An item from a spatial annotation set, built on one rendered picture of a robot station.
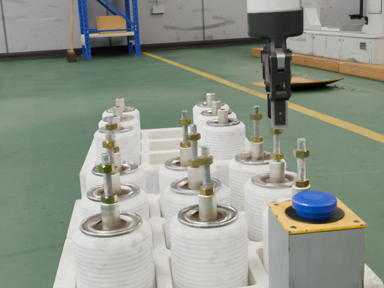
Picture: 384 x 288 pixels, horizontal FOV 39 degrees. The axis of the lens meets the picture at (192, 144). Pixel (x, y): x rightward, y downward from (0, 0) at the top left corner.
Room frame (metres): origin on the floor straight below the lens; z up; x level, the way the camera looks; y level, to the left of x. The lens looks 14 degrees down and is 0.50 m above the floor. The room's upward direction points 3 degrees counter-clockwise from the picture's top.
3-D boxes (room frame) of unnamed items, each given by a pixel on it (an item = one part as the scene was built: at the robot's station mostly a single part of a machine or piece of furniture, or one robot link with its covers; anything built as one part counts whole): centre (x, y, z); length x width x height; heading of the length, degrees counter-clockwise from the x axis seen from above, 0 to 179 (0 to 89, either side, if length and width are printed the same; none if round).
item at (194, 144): (0.75, 0.00, 0.30); 0.01 x 0.01 x 0.08
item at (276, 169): (0.76, -0.12, 0.26); 0.02 x 0.02 x 0.03
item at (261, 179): (0.76, -0.12, 0.25); 0.08 x 0.08 x 0.01
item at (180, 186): (0.75, 0.00, 0.25); 0.08 x 0.08 x 0.01
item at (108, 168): (0.62, 0.10, 0.32); 0.02 x 0.02 x 0.01; 79
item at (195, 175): (0.75, 0.00, 0.26); 0.02 x 0.02 x 0.03
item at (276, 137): (0.76, -0.12, 0.31); 0.01 x 0.01 x 0.08
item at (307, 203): (0.46, -0.11, 0.32); 0.04 x 0.04 x 0.02
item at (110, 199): (0.62, 0.10, 0.29); 0.02 x 0.02 x 0.01; 79
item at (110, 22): (6.42, 0.86, 0.36); 0.31 x 0.25 x 0.20; 105
